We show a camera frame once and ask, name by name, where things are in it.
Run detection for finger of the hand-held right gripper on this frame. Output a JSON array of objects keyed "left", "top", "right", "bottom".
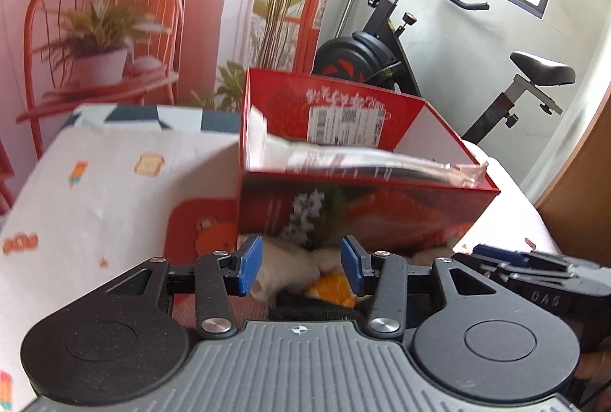
[
  {"left": 451, "top": 252, "right": 528, "bottom": 283},
  {"left": 472, "top": 244, "right": 569, "bottom": 268}
]

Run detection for white printed bed sheet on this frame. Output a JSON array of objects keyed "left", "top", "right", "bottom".
[{"left": 0, "top": 104, "right": 560, "bottom": 412}]

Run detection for wooden board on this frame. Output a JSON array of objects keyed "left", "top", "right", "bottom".
[{"left": 533, "top": 91, "right": 611, "bottom": 261}]

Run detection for beige knitted cloth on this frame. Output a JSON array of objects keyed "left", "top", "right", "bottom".
[{"left": 252, "top": 236, "right": 345, "bottom": 301}]

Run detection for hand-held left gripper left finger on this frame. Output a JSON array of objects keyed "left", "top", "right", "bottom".
[{"left": 102, "top": 234, "right": 264, "bottom": 342}]

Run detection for black exercise bike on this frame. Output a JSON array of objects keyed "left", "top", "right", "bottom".
[{"left": 312, "top": 0, "right": 577, "bottom": 146}]

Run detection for yellow orange soft item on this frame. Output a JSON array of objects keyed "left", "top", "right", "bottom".
[{"left": 304, "top": 273, "right": 360, "bottom": 309}]

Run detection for person's right hand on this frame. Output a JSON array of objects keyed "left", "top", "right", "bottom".
[{"left": 574, "top": 351, "right": 611, "bottom": 383}]

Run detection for red strawberry print box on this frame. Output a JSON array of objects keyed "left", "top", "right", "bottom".
[{"left": 237, "top": 67, "right": 501, "bottom": 256}]

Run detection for clear plastic bag dark contents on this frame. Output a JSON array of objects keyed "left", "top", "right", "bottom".
[{"left": 265, "top": 135, "right": 488, "bottom": 189}]

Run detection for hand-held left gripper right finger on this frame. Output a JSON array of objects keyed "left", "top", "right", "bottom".
[{"left": 340, "top": 234, "right": 502, "bottom": 342}]

